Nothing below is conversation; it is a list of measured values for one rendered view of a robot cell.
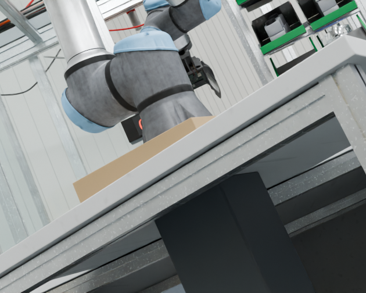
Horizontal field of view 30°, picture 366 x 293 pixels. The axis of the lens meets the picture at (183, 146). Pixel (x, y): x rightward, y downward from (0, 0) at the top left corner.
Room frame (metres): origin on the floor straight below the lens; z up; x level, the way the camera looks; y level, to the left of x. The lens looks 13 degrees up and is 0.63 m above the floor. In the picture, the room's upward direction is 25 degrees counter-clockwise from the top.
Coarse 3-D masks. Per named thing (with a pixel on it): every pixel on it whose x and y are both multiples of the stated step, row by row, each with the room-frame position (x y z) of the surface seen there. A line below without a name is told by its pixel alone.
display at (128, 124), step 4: (132, 116) 1.99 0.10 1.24; (124, 120) 1.99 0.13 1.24; (128, 120) 1.99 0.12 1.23; (132, 120) 1.99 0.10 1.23; (124, 124) 1.99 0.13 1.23; (128, 124) 1.99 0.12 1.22; (132, 124) 1.99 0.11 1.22; (124, 128) 1.99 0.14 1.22; (128, 128) 1.99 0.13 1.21; (132, 128) 1.99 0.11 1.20; (136, 128) 1.99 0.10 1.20; (128, 132) 1.99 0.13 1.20; (132, 132) 1.99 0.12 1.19; (136, 132) 1.99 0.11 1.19; (128, 136) 1.99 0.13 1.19; (132, 136) 1.99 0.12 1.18; (136, 136) 1.99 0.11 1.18; (140, 136) 1.99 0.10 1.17; (128, 140) 1.99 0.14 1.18; (132, 140) 1.99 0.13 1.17
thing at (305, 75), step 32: (320, 64) 0.83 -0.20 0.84; (256, 96) 0.88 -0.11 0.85; (288, 96) 0.86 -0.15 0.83; (224, 128) 0.91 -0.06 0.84; (320, 128) 1.19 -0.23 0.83; (160, 160) 0.97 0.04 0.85; (192, 160) 0.98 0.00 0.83; (288, 160) 1.37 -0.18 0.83; (320, 160) 1.57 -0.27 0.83; (128, 192) 1.01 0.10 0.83; (64, 224) 1.08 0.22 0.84; (0, 256) 1.17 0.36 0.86; (32, 256) 1.15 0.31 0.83; (96, 256) 1.48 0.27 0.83
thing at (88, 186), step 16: (176, 128) 1.10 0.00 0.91; (192, 128) 1.08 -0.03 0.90; (144, 144) 1.13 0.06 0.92; (160, 144) 1.12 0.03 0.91; (128, 160) 1.15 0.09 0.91; (144, 160) 1.14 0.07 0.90; (96, 176) 1.19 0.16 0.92; (112, 176) 1.18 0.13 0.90; (80, 192) 1.22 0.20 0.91; (96, 192) 1.20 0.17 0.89
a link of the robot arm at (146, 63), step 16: (144, 32) 1.24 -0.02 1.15; (160, 32) 1.25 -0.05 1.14; (128, 48) 1.23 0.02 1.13; (144, 48) 1.23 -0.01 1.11; (160, 48) 1.23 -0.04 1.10; (176, 48) 1.27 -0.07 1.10; (112, 64) 1.27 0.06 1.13; (128, 64) 1.24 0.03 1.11; (144, 64) 1.23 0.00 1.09; (160, 64) 1.23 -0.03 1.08; (176, 64) 1.25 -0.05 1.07; (112, 80) 1.27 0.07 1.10; (128, 80) 1.25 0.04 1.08; (144, 80) 1.24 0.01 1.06; (160, 80) 1.23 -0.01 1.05; (176, 80) 1.24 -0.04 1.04; (128, 96) 1.27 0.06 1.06; (144, 96) 1.24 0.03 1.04
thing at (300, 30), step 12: (276, 12) 2.02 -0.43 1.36; (288, 12) 2.02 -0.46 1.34; (252, 24) 1.94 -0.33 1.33; (264, 24) 2.03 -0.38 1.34; (288, 24) 2.03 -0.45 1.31; (300, 24) 1.95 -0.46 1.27; (264, 36) 2.05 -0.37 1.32; (288, 36) 1.79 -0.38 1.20; (264, 48) 1.80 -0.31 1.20; (276, 48) 1.80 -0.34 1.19
